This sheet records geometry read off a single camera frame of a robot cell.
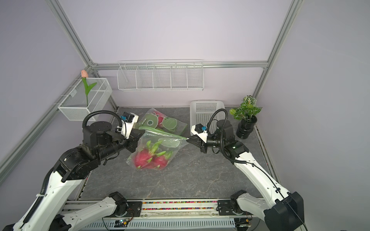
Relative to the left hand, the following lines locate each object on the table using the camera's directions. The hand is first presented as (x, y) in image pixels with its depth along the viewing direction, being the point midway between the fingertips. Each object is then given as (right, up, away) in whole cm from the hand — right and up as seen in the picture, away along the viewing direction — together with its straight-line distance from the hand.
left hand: (142, 132), depth 60 cm
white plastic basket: (+29, +13, +55) cm, 64 cm away
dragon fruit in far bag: (-1, +7, +41) cm, 42 cm away
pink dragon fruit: (0, -14, +12) cm, 18 cm away
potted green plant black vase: (+53, +9, +23) cm, 58 cm away
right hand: (+19, -4, +10) cm, 22 cm away
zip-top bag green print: (+10, -7, +14) cm, 18 cm away
